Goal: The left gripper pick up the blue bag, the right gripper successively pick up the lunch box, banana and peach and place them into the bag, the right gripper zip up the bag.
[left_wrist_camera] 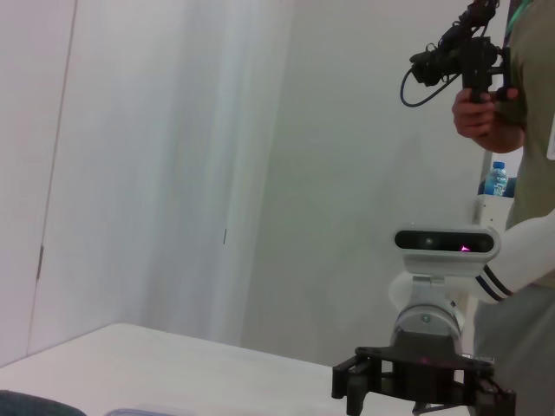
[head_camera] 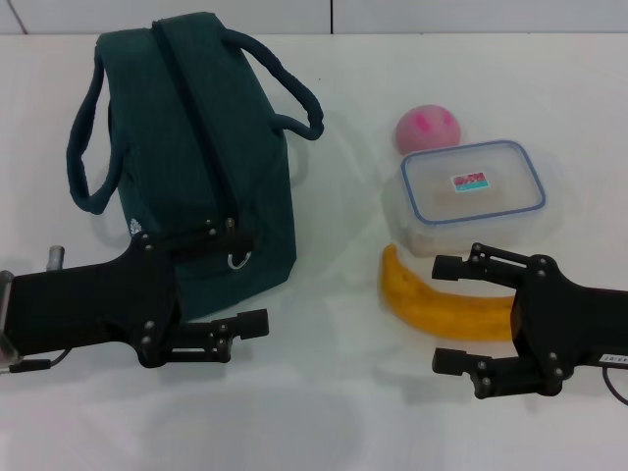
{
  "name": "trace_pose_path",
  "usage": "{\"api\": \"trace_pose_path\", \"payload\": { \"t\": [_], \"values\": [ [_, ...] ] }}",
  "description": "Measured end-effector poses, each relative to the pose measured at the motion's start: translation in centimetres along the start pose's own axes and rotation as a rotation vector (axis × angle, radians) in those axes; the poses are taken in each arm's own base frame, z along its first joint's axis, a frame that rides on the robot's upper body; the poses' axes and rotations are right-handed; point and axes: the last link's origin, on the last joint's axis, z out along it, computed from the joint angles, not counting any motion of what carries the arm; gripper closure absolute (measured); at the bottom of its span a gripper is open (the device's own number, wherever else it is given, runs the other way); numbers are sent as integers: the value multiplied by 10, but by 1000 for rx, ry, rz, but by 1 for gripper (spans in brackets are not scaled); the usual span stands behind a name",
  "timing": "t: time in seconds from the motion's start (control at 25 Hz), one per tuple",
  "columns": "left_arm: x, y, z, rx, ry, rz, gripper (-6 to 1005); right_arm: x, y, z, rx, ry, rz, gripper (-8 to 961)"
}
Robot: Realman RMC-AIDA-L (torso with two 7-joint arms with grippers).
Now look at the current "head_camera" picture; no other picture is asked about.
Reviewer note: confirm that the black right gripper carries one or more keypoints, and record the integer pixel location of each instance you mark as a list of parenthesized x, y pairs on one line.
[(574, 324)]

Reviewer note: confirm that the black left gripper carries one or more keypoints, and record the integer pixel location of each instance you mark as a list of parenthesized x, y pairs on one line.
[(88, 304)]

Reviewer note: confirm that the yellow banana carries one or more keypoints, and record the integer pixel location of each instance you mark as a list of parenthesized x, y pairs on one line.
[(432, 309)]

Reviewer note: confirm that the dark teal lunch bag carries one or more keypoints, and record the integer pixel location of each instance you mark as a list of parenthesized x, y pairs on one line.
[(196, 147)]

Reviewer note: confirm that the clear container blue seal lid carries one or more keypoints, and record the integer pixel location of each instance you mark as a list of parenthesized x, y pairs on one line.
[(441, 167)]

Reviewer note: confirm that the pink peach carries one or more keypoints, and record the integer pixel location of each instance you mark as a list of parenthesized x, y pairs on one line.
[(427, 130)]

